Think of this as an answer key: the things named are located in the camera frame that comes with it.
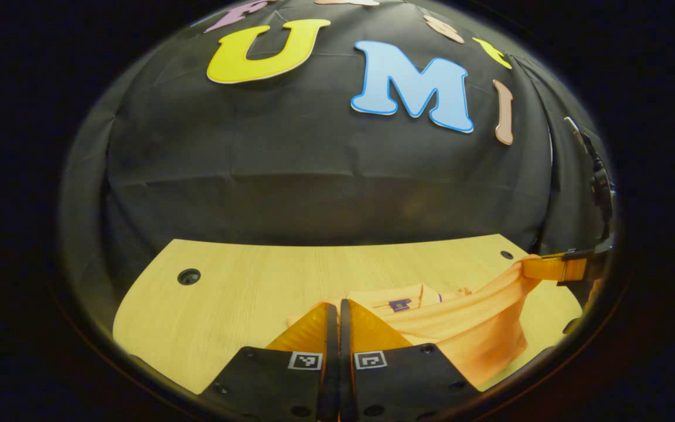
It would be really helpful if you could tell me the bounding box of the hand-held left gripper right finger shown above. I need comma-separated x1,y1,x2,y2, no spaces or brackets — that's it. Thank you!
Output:
340,299,483,422

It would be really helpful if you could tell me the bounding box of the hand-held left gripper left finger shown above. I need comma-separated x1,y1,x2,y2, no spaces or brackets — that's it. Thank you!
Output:
199,301,340,422

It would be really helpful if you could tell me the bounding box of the orange T-shirt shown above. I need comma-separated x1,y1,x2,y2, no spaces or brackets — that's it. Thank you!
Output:
287,256,543,389

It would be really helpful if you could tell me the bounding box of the black backdrop cloth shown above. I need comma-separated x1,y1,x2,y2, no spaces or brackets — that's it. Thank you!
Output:
59,0,613,329

